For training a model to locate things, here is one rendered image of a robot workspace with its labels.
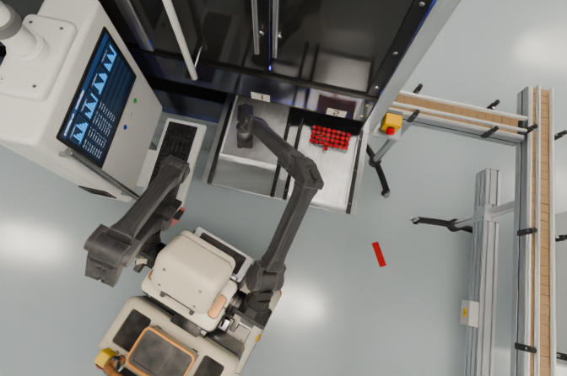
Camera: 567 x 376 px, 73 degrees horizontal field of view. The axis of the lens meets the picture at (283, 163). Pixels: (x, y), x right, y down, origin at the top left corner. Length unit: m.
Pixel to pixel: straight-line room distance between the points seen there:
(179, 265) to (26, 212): 1.97
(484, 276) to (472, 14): 2.20
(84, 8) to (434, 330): 2.47
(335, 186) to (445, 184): 1.30
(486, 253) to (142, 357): 1.70
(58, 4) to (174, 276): 0.89
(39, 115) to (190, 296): 0.66
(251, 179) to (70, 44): 0.87
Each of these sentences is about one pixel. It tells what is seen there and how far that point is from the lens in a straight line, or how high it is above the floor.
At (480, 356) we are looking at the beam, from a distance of 2.24.
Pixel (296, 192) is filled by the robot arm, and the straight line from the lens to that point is 1.13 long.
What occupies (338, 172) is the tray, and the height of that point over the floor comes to 0.88.
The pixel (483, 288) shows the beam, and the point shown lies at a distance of 2.25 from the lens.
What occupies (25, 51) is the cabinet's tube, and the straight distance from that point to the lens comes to 1.25.
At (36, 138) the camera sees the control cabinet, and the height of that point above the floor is 1.54.
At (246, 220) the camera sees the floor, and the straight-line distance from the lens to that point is 2.56.
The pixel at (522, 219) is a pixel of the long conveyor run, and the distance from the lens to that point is 1.98.
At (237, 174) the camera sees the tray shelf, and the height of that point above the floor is 0.88.
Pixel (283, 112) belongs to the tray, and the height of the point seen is 0.88.
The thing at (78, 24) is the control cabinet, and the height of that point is 1.55.
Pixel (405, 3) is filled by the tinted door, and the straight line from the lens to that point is 1.15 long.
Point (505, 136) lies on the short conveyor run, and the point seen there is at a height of 0.92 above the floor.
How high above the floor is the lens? 2.52
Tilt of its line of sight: 72 degrees down
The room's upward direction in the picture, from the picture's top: 6 degrees clockwise
